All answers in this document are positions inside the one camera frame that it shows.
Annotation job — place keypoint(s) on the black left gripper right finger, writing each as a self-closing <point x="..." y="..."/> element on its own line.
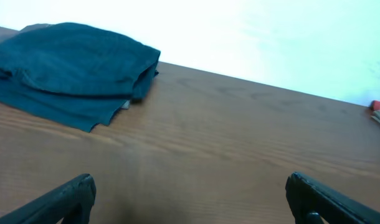
<point x="310" y="201"/>

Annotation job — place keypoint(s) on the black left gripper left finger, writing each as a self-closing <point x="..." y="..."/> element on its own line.
<point x="70" y="203"/>

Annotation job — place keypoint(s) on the navy blue shorts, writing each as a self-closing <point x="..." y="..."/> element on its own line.
<point x="75" y="74"/>

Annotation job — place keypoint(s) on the red garment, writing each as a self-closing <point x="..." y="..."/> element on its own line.
<point x="375" y="105"/>

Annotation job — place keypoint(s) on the folded grey shorts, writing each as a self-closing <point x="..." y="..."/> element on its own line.
<point x="34" y="27"/>

